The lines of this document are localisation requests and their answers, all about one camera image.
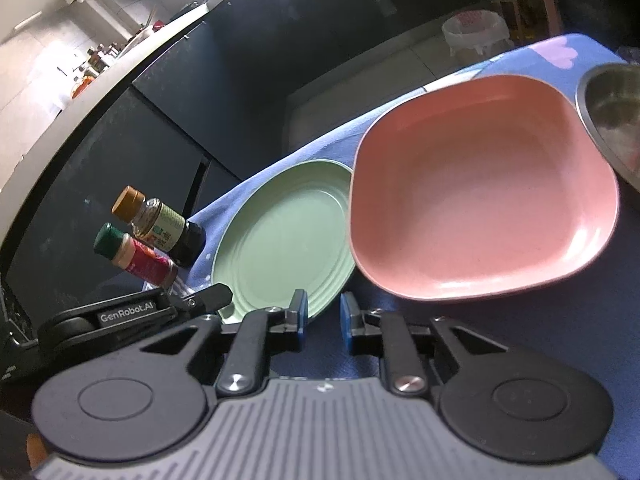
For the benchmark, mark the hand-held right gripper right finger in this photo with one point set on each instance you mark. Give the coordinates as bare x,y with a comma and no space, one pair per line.
346,316

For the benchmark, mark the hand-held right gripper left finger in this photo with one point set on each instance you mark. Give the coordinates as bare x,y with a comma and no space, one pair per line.
298,316

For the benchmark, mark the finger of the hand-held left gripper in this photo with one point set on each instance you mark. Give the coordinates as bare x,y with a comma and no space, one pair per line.
207,297

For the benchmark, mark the green round plate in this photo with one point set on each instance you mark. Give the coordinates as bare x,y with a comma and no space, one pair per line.
280,245

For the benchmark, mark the pink square plate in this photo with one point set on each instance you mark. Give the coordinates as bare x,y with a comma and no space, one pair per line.
477,185

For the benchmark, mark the stainless steel bowl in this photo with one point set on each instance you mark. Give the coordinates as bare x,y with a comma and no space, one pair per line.
612,115

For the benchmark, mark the green-capped spice bottle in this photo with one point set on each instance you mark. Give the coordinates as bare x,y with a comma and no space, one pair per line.
135,256

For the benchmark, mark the brown-capped sauce bottle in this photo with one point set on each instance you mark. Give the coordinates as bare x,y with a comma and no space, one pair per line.
160,221

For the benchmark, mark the blue printed tablecloth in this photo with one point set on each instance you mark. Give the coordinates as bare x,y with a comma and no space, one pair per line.
320,155

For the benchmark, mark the dark kitchen counter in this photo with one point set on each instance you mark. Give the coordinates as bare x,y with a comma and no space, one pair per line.
125,125

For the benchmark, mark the white lined trash bin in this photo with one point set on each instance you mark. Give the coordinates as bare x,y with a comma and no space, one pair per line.
475,30

